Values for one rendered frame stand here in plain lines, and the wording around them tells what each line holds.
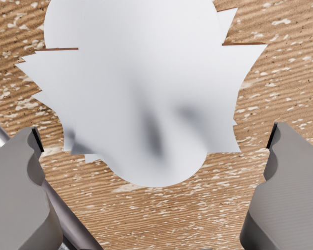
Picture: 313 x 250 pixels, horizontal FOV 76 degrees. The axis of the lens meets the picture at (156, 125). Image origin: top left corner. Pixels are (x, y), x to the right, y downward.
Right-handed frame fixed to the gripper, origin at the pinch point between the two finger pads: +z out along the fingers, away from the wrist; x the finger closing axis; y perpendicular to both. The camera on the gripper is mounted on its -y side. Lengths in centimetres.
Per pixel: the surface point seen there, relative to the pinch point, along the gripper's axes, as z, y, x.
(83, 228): 6.9, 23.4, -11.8
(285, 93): 4.3, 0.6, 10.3
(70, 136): 2.6, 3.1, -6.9
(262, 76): 4.3, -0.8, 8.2
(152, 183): 0.9, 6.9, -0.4
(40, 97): 3.4, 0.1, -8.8
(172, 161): 0.9, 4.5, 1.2
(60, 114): 2.6, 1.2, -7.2
